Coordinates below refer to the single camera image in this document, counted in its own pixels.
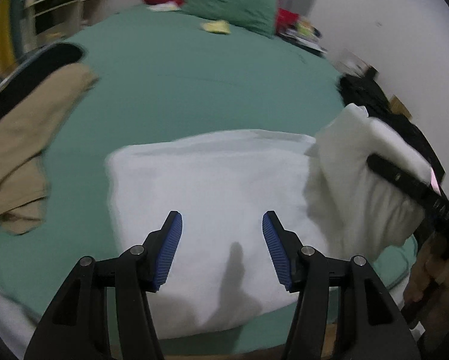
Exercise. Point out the tan pants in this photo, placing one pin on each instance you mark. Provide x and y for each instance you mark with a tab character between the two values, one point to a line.
25	142

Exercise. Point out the white paper sheet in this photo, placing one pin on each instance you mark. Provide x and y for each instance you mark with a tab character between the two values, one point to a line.
163	7

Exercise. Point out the person's right hand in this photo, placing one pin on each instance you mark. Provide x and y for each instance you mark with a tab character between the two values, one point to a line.
431	270

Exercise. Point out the wooden shelf unit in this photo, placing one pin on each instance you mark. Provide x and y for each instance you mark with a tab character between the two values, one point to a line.
67	11

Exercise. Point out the green pillow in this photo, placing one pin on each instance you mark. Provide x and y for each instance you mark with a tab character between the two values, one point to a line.
235	5

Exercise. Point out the pile of books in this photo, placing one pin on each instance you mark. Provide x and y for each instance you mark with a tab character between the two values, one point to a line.
303	33

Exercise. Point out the white towel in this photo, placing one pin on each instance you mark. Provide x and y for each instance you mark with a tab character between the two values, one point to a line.
217	180

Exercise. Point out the white box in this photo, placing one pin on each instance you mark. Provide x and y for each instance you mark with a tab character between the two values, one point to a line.
355	63

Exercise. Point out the bed with green sheet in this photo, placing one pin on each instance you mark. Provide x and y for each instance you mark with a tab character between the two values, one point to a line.
194	82

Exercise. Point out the white cloth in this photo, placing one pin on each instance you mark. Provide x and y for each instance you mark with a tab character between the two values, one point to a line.
3	318

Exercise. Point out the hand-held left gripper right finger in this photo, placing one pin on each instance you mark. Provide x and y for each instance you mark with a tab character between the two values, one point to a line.
279	255

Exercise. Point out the cardboard boxes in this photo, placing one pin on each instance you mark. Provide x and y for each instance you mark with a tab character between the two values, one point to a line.
400	105

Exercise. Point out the small yellow cloth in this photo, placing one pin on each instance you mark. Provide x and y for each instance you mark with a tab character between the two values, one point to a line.
216	27

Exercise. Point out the yellow curtain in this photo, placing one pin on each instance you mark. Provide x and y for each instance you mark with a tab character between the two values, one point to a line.
3	33

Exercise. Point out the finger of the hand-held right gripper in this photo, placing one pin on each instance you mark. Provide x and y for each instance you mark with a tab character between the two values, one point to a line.
404	183

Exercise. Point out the black garment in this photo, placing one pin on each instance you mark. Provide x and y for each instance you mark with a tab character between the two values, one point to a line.
40	63

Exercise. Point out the black clothes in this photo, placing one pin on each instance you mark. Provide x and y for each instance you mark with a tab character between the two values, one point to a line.
367	93

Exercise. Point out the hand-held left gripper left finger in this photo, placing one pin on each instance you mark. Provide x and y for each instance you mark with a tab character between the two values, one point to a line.
166	255

